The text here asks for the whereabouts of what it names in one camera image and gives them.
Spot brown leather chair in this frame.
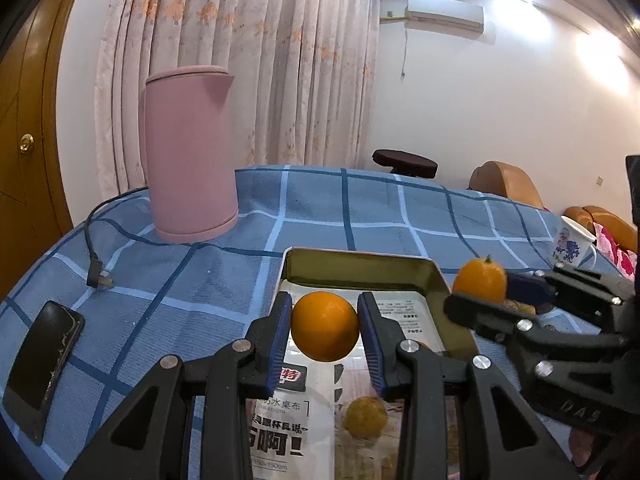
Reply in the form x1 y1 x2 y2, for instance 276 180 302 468
564 205 638 253

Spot blue checked tablecloth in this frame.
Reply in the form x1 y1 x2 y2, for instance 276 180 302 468
0 164 640 480

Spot wooden chair back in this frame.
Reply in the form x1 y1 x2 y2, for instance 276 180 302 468
467 161 546 211

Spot white floral mug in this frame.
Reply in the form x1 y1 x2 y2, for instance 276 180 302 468
548 215 598 270

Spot dark round stool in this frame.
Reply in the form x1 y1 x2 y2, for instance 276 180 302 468
371 149 439 179

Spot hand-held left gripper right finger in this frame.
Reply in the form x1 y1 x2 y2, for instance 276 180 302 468
356 291 583 480

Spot printed plastic package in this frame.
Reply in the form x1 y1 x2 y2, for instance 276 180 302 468
249 280 447 480

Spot black smartphone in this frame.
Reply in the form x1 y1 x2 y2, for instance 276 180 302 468
2 300 86 447

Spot yellow-brown round fruit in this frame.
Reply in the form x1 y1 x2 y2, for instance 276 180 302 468
345 396 390 436

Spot small orange with stem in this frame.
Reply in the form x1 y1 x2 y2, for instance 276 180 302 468
452 255 509 306

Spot pink electric kettle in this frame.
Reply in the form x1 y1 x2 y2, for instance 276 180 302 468
138 65 239 244

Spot brown wooden door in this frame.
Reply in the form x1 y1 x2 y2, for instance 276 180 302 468
0 0 103 306

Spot black power cable with plug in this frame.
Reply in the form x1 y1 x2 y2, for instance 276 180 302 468
85 186 151 291

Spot pale floral curtain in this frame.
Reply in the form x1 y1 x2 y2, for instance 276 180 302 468
94 0 391 203

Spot large round orange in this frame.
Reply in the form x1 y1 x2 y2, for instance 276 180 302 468
291 291 361 362

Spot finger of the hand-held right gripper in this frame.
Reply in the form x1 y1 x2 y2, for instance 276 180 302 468
444 291 626 401
506 266 637 331

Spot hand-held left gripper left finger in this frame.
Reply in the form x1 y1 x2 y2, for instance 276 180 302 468
64 291 293 480

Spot rectangular metal tin tray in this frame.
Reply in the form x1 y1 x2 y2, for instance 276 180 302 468
245 246 481 480

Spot white wall air conditioner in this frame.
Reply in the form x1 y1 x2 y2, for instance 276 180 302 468
404 0 486 37

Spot pink floral cloth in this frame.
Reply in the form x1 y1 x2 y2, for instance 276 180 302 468
592 225 640 281

